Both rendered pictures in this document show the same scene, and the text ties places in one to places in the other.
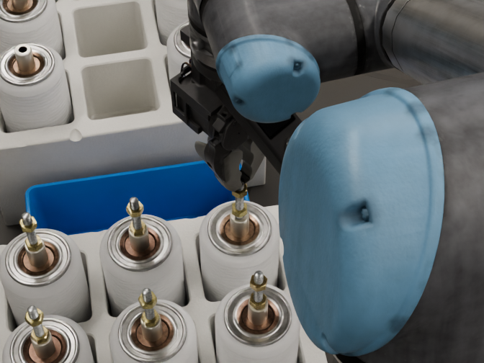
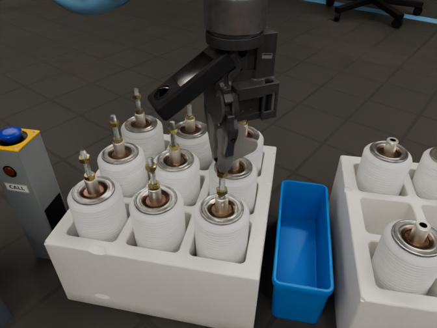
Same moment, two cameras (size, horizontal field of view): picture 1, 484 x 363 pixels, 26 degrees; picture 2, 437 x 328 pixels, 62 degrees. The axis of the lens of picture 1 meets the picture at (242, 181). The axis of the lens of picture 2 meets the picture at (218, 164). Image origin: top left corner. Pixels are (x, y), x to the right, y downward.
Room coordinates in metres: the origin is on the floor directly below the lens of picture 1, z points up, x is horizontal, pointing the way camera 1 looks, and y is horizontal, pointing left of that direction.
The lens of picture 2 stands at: (0.85, -0.42, 0.69)
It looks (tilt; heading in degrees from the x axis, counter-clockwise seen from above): 37 degrees down; 111
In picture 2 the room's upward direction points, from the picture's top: straight up
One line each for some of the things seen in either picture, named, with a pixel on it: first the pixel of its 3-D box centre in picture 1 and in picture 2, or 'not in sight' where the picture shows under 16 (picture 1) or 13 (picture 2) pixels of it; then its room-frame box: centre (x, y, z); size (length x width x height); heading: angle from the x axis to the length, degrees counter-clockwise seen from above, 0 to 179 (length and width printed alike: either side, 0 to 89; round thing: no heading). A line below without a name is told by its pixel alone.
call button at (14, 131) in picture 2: not in sight; (11, 135); (0.28, -0.03, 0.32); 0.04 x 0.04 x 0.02
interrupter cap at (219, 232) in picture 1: (239, 229); (221, 209); (0.69, 0.00, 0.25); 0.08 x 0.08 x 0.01
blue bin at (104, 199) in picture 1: (140, 226); (300, 245); (0.82, 0.14, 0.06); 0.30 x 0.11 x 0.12; 100
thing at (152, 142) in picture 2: not in sight; (145, 155); (0.41, 0.19, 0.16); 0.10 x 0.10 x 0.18
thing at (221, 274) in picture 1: (239, 269); (221, 244); (0.69, 0.00, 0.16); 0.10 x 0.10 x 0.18
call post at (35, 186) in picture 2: not in sight; (37, 200); (0.28, -0.03, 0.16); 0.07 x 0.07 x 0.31; 10
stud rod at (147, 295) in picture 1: (149, 309); (173, 138); (0.55, 0.10, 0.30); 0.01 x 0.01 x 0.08
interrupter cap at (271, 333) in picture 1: (257, 315); (155, 199); (0.57, -0.02, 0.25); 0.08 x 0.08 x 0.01
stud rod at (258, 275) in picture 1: (258, 292); (152, 176); (0.57, -0.02, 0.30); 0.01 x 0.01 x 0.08
